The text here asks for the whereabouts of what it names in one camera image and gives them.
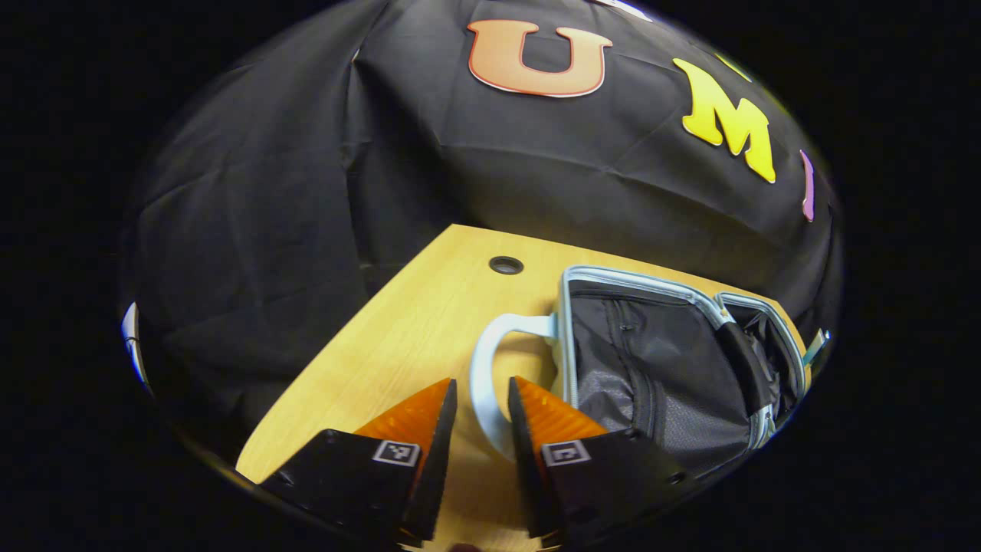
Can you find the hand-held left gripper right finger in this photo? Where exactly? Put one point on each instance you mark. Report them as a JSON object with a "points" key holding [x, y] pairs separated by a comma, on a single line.
{"points": [[523, 460]]}

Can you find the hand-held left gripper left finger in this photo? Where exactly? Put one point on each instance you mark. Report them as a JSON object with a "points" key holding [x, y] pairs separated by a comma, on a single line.
{"points": [[438, 460]]}

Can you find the light blue suitcase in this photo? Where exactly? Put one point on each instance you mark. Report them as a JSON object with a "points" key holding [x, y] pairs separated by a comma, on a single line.
{"points": [[651, 368]]}

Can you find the white panel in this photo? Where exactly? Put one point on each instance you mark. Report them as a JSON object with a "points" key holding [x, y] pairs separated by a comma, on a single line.
{"points": [[132, 337]]}

